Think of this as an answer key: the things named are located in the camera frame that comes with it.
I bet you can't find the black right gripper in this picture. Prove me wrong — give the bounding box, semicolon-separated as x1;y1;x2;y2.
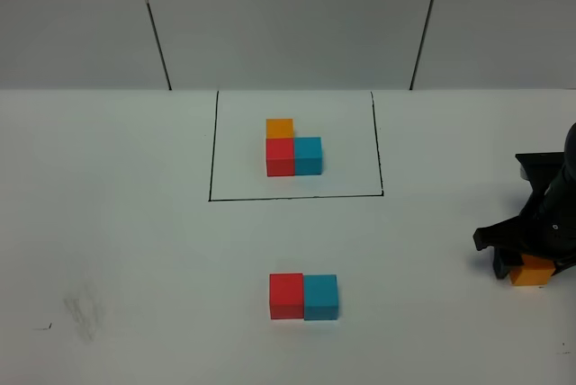
473;188;575;280

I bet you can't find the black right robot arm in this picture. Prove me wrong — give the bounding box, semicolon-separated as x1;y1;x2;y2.
473;127;575;279

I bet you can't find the blue template cube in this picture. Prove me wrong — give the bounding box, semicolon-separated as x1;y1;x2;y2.
293;137;323;175

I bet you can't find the red template cube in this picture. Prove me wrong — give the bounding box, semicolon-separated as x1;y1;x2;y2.
265;138;295;177

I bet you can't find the orange template cube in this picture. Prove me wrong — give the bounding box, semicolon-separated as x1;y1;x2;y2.
266;119;294;139

